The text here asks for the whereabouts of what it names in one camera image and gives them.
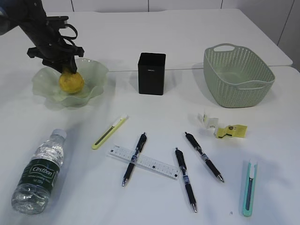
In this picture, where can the black square pen holder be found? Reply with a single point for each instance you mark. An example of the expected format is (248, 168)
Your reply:
(151, 73)

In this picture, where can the black middle pen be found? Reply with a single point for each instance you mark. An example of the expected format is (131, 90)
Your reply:
(182, 165)

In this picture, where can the yellow pear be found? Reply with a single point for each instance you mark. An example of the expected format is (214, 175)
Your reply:
(71, 82)

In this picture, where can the yellow white paper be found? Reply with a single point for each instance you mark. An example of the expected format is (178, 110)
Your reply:
(220, 132)

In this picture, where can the clear water bottle green label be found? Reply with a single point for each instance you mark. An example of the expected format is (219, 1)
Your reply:
(38, 178)

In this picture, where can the blue grey left robot arm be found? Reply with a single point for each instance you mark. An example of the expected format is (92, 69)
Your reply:
(52, 35)

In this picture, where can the green woven plastic basket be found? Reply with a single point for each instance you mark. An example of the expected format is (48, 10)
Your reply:
(236, 78)

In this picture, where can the teal utility knife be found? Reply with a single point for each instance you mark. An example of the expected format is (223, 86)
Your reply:
(249, 193)

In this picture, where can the black right pen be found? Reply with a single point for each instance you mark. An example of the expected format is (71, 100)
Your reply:
(204, 157)

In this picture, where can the yellow utility knife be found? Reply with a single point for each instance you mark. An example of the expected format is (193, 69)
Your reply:
(113, 127)

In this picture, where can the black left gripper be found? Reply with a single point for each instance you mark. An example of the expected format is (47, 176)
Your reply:
(44, 33)

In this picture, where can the black pen on ruler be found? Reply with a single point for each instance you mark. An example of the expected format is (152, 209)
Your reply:
(131, 165)

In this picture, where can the clear plastic ruler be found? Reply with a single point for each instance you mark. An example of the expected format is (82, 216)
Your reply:
(145, 162)

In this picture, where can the green wavy glass plate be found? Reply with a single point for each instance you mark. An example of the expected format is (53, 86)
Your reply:
(46, 83)

